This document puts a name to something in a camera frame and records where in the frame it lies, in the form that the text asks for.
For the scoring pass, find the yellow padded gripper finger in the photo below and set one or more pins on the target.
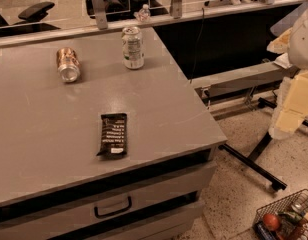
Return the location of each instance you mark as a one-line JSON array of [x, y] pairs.
[[280, 44], [292, 106]]

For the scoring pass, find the orange soda can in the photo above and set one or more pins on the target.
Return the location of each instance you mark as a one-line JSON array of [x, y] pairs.
[[68, 65]]

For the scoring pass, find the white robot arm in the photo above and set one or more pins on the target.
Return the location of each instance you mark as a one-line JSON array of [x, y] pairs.
[[298, 43]]

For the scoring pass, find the white green soda can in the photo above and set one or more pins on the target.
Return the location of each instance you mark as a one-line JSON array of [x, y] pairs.
[[132, 47]]

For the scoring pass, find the white tissue packet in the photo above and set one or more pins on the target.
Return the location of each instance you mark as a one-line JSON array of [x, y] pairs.
[[283, 61]]

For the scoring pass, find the green item in basket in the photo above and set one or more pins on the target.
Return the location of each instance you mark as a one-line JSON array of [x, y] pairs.
[[292, 217]]

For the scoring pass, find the red apple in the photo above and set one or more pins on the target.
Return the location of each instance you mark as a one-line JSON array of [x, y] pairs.
[[271, 222]]

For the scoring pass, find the brown snack bag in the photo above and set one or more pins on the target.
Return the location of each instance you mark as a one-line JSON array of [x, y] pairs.
[[300, 232]]

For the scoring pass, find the clear plastic water bottle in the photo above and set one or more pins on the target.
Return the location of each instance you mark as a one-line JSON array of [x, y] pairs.
[[143, 15]]

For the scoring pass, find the black snack bar wrapper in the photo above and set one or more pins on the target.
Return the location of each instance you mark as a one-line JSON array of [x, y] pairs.
[[113, 139]]

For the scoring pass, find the black office chair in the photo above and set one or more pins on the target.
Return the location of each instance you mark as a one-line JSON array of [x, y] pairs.
[[18, 17]]

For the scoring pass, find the grey desk drawer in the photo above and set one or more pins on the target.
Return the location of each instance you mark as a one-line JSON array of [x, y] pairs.
[[162, 207]]

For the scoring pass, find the black metal table leg frame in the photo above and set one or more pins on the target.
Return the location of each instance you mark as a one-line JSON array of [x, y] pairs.
[[249, 161]]

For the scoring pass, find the grey metal divider post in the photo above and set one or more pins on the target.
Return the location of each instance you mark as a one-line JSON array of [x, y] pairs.
[[100, 14], [176, 9]]

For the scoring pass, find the black wire basket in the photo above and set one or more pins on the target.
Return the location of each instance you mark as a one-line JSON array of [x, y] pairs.
[[284, 219]]

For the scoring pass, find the black drawer handle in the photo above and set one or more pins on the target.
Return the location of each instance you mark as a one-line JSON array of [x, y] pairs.
[[115, 209]]

